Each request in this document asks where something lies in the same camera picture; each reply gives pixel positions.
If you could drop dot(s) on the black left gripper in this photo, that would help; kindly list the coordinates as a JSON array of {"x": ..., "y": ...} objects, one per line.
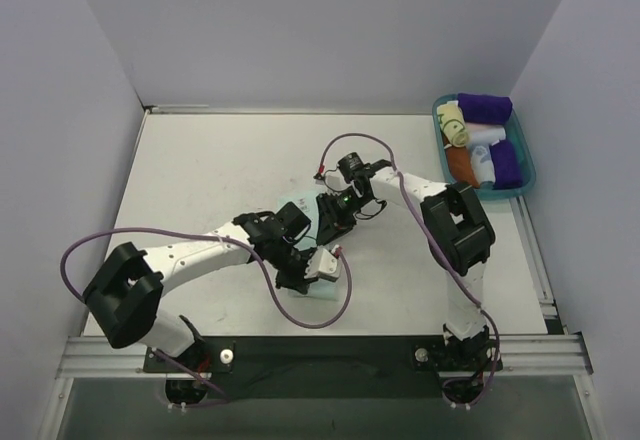
[{"x": 292, "y": 277}]

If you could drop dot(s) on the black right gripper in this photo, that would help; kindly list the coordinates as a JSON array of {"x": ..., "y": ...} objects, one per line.
[{"x": 326, "y": 217}]

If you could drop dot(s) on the light mint towel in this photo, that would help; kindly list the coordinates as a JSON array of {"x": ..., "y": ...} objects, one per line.
[{"x": 306, "y": 202}]

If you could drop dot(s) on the green and yellow patterned towel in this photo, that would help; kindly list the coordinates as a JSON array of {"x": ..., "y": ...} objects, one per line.
[{"x": 452, "y": 124}]

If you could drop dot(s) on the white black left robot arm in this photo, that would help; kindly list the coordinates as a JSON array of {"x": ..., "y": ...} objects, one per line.
[{"x": 125, "y": 294}]

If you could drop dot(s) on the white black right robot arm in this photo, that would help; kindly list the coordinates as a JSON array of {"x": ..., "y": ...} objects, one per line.
[{"x": 457, "y": 229}]

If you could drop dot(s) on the orange brown rolled towel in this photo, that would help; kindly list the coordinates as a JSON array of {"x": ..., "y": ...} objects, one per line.
[{"x": 459, "y": 164}]

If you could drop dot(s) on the white blue rolled towel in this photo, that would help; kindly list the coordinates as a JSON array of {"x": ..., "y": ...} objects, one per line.
[{"x": 482, "y": 164}]

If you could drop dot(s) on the teal plastic basket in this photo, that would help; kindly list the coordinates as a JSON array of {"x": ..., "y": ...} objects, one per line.
[{"x": 514, "y": 134}]

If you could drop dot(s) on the pink rolled towel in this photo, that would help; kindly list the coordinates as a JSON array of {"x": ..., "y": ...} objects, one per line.
[{"x": 485, "y": 134}]

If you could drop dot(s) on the purple rolled towel right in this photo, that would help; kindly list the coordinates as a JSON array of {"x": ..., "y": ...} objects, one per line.
[{"x": 506, "y": 166}]

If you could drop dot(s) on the purple rolled towel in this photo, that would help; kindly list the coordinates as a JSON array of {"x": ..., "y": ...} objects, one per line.
[
  {"x": 485, "y": 109},
  {"x": 506, "y": 166}
]

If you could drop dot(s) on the purple rolled towel top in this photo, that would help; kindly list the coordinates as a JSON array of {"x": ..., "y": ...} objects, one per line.
[{"x": 485, "y": 109}]

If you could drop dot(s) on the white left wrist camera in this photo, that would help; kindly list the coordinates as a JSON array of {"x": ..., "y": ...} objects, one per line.
[{"x": 323, "y": 265}]

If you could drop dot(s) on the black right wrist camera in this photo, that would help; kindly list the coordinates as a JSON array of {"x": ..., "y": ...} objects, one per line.
[{"x": 351, "y": 168}]

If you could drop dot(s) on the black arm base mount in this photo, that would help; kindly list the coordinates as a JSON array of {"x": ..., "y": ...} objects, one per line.
[{"x": 335, "y": 367}]

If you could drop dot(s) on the aluminium frame rail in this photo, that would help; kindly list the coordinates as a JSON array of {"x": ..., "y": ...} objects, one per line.
[{"x": 520, "y": 355}]

